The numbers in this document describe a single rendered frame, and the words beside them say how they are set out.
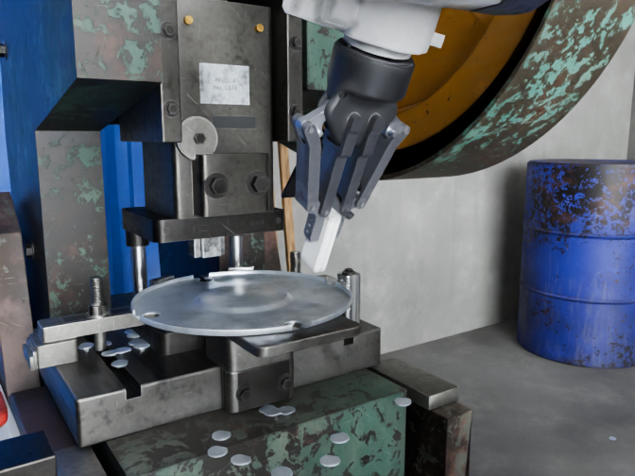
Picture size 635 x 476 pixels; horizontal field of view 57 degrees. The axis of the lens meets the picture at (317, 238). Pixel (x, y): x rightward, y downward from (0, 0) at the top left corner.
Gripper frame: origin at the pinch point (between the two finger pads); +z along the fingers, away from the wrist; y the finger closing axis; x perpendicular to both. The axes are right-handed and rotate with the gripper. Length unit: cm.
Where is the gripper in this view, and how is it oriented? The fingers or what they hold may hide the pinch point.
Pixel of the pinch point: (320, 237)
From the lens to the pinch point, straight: 62.1
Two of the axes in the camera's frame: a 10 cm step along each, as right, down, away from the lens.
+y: 8.2, -0.9, 5.6
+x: -5.2, -5.4, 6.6
